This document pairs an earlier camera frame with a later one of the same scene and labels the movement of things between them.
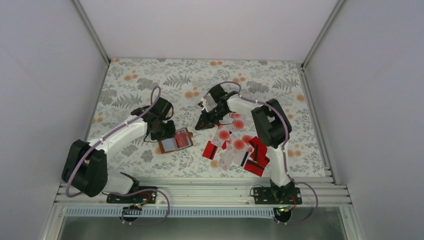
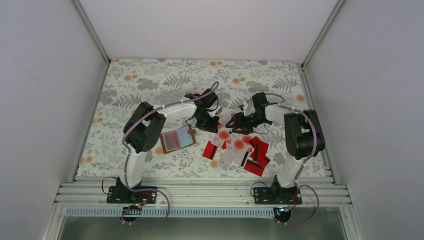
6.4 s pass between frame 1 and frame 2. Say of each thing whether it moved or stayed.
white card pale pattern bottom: stayed
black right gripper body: moved
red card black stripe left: stayed
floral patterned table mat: stayed
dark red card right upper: stayed
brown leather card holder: stayed
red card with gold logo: moved
